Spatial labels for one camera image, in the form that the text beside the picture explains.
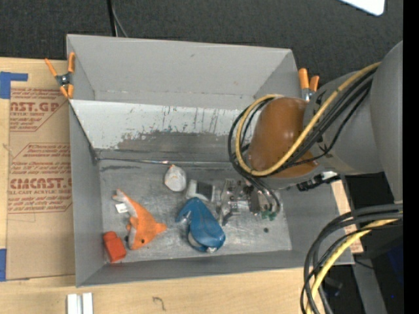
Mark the white round toy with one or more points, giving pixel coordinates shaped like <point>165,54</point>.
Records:
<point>175,178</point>

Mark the white box with dark print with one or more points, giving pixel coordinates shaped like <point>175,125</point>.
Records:
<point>201,190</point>

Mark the black cylinder on white bracket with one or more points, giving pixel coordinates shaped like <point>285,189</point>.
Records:
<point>309,183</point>

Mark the orange-red small block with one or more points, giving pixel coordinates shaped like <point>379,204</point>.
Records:
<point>114,248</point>

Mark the brown cardboard board, red print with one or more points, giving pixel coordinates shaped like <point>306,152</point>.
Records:
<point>36,234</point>

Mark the orange toy fish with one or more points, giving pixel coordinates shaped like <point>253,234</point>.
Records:
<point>144,224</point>

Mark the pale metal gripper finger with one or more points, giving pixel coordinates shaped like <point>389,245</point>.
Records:
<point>236,188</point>
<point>236,207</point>

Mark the grey metal bin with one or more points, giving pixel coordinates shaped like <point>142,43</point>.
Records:
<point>170,70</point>

